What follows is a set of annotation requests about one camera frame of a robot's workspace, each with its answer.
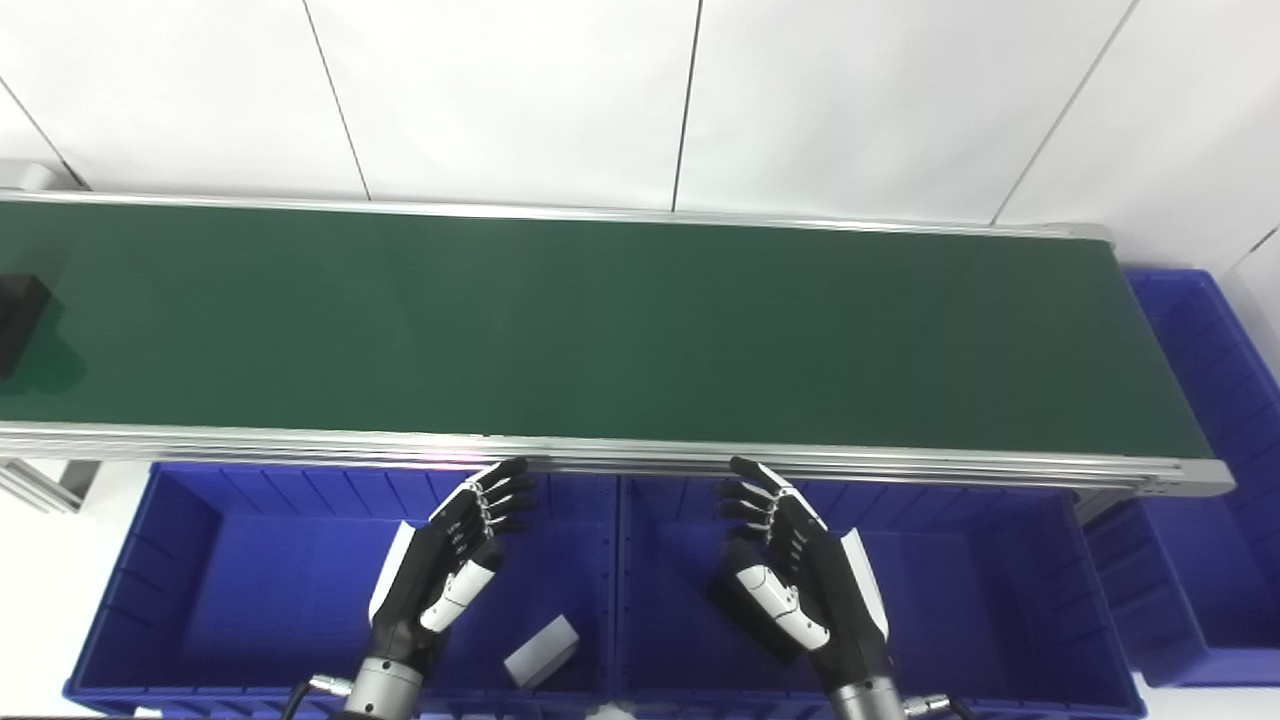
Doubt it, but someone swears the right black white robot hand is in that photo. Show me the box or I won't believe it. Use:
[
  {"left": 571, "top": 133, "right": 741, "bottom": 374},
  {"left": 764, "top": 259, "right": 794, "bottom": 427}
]
[{"left": 712, "top": 457, "right": 891, "bottom": 691}]

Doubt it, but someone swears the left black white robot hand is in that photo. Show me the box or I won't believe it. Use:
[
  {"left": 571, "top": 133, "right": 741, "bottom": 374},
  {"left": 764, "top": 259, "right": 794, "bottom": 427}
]
[{"left": 368, "top": 458, "right": 537, "bottom": 669}]

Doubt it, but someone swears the black cylinder-on-block part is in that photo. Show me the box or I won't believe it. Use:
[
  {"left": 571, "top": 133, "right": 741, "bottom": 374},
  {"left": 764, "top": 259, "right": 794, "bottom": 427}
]
[{"left": 0, "top": 275, "right": 54, "bottom": 380}]

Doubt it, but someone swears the blue plastic bin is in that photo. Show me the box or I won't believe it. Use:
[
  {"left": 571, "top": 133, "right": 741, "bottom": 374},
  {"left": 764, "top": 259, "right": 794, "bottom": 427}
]
[
  {"left": 63, "top": 462, "right": 621, "bottom": 720},
  {"left": 1085, "top": 267, "right": 1280, "bottom": 689},
  {"left": 612, "top": 475, "right": 1149, "bottom": 720}
]

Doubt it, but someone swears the grey aluminium conveyor leg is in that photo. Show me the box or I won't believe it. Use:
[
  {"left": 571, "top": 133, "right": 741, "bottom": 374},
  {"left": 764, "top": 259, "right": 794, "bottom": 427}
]
[
  {"left": 0, "top": 457, "right": 102, "bottom": 515},
  {"left": 1074, "top": 488, "right": 1139, "bottom": 527}
]

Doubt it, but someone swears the white rectangular block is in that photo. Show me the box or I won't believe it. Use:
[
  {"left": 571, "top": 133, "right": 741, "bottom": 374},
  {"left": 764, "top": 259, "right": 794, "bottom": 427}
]
[{"left": 503, "top": 615, "right": 582, "bottom": 690}]

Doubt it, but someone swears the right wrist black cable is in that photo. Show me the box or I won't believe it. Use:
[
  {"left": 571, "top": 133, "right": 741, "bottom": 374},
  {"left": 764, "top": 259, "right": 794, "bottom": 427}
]
[{"left": 903, "top": 692, "right": 986, "bottom": 720}]

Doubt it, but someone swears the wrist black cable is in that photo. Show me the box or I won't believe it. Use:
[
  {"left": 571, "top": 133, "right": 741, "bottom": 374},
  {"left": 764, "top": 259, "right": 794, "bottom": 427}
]
[
  {"left": 283, "top": 675, "right": 357, "bottom": 720},
  {"left": 903, "top": 692, "right": 986, "bottom": 720}
]

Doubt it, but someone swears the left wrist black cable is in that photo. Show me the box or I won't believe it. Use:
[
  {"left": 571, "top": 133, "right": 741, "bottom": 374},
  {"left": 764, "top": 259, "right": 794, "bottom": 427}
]
[{"left": 283, "top": 675, "right": 357, "bottom": 720}]

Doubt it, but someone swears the green conveyor belt aluminium frame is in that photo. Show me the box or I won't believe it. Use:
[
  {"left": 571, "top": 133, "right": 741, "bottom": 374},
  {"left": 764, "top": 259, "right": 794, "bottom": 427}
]
[{"left": 0, "top": 190, "right": 1237, "bottom": 501}]

